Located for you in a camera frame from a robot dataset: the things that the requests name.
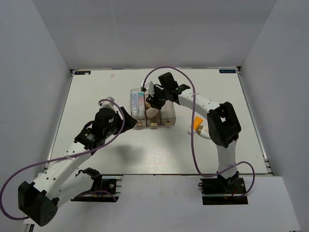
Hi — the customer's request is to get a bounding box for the round cream powder puff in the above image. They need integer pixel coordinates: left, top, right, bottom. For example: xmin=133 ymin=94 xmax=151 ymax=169
xmin=146 ymin=107 xmax=159 ymax=118

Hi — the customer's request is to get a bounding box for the white oval compact case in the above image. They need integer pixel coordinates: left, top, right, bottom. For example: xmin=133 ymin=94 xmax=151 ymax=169
xmin=196 ymin=125 xmax=211 ymax=140

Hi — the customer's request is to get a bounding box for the orange tube white cap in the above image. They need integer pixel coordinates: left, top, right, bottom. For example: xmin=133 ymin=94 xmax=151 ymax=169
xmin=193 ymin=116 xmax=203 ymax=131

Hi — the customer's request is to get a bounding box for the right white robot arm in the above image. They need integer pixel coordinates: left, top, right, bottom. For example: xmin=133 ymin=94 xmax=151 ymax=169
xmin=141 ymin=72 xmax=241 ymax=193

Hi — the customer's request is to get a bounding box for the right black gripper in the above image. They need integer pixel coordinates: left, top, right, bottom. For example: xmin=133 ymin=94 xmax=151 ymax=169
xmin=146 ymin=85 xmax=169 ymax=110

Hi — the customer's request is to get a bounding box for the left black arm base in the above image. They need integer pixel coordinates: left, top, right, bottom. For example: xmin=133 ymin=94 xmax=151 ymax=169
xmin=71 ymin=175 xmax=122 ymax=203

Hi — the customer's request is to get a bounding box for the white tube blue logo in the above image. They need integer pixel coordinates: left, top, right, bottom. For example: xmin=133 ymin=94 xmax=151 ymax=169
xmin=131 ymin=91 xmax=139 ymax=118

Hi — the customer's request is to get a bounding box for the clear organizer bin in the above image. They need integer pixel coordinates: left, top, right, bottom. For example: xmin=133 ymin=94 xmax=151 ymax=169
xmin=160 ymin=101 xmax=176 ymax=126
xmin=145 ymin=92 xmax=161 ymax=126
xmin=130 ymin=88 xmax=146 ymax=127

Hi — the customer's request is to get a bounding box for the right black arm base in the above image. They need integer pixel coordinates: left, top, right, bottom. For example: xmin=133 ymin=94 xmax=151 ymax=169
xmin=198 ymin=178 xmax=248 ymax=205

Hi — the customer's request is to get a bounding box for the purple cable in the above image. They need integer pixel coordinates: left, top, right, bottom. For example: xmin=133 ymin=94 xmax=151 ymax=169
xmin=0 ymin=98 xmax=126 ymax=220
xmin=142 ymin=66 xmax=255 ymax=196

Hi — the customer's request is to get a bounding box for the white tube pink blue print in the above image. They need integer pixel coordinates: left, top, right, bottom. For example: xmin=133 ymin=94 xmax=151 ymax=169
xmin=138 ymin=91 xmax=145 ymax=119

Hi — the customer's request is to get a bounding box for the middle clear organizer bin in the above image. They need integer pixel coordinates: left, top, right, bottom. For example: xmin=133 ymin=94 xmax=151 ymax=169
xmin=145 ymin=92 xmax=161 ymax=126

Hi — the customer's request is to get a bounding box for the left clear organizer bin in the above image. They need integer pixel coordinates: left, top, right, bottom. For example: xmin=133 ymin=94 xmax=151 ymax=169
xmin=130 ymin=88 xmax=146 ymax=127

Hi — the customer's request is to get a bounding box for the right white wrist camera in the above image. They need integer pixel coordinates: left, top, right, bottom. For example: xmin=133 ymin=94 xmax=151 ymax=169
xmin=140 ymin=80 xmax=154 ymax=96

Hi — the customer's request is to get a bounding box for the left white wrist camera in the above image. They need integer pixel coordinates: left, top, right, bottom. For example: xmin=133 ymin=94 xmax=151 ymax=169
xmin=98 ymin=97 xmax=114 ymax=109

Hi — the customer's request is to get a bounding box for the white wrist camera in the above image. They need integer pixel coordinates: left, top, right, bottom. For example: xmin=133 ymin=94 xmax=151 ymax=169
xmin=140 ymin=80 xmax=154 ymax=96
xmin=98 ymin=97 xmax=114 ymax=109

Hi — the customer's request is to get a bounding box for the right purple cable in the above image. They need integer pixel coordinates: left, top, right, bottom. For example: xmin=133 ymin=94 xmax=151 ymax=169
xmin=142 ymin=66 xmax=255 ymax=196

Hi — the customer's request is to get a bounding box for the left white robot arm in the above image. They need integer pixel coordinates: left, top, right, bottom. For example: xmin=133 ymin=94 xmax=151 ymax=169
xmin=18 ymin=106 xmax=137 ymax=227

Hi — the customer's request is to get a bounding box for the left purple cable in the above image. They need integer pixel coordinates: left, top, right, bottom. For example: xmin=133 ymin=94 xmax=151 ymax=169
xmin=0 ymin=98 xmax=126 ymax=220

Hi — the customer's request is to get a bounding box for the right clear organizer bin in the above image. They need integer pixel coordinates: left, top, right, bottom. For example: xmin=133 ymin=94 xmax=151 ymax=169
xmin=160 ymin=101 xmax=176 ymax=126

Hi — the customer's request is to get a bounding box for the beige makeup sponge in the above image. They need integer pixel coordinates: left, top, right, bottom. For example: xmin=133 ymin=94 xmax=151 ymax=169
xmin=145 ymin=102 xmax=151 ymax=108

